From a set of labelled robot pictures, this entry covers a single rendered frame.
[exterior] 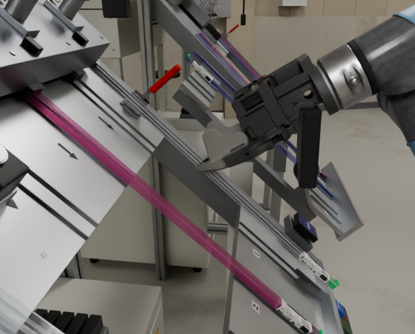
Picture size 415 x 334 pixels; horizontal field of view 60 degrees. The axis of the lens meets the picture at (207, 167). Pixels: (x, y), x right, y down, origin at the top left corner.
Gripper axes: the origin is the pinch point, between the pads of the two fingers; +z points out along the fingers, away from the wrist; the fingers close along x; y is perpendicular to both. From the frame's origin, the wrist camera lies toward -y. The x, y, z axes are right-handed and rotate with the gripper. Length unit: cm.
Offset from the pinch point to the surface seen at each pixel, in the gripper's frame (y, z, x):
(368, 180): -130, -29, -207
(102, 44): 22.8, 4.2, -2.9
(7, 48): 24.7, 4.7, 16.4
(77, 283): -12.1, 42.6, -8.3
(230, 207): -11.3, 3.3, -7.9
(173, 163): 1.1, 7.7, -8.0
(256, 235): -15.1, -0.1, -1.7
